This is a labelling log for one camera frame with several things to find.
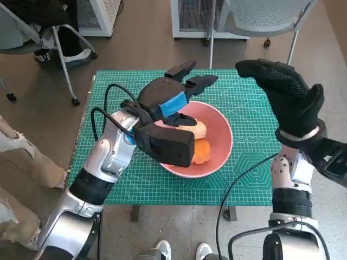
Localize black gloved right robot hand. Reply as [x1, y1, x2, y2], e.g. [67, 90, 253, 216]
[235, 58, 325, 138]

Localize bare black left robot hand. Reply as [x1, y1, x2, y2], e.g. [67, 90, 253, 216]
[137, 61, 219, 128]

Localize round bread bun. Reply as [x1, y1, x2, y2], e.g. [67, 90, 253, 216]
[154, 118, 208, 140]

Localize pink bowl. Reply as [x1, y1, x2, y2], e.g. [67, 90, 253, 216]
[153, 101, 234, 179]

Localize rectangular bread loaf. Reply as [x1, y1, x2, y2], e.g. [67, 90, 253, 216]
[191, 138, 211, 165]

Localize green cutting mat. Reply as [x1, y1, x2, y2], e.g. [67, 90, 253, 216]
[66, 69, 282, 206]

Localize white cabinet dark mesh door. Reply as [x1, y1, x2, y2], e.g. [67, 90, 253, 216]
[170, 0, 249, 46]

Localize grey office chair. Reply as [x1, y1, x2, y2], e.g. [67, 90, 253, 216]
[0, 0, 98, 106]
[208, 0, 319, 70]

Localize white perforated metal cabinet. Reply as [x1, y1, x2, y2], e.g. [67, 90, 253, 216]
[77, 0, 121, 37]

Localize seated person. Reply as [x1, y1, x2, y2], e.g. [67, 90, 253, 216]
[16, 0, 92, 64]

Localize white shoe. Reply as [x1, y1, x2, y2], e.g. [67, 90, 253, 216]
[195, 243, 214, 260]
[155, 239, 172, 260]

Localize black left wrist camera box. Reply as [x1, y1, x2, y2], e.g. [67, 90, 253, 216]
[134, 124, 196, 168]

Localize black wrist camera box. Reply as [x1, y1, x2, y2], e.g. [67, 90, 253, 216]
[134, 124, 196, 168]
[298, 135, 347, 188]

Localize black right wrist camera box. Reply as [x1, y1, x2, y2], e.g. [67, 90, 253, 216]
[298, 135, 347, 188]

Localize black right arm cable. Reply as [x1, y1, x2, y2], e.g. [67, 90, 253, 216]
[227, 220, 331, 260]
[216, 153, 280, 260]

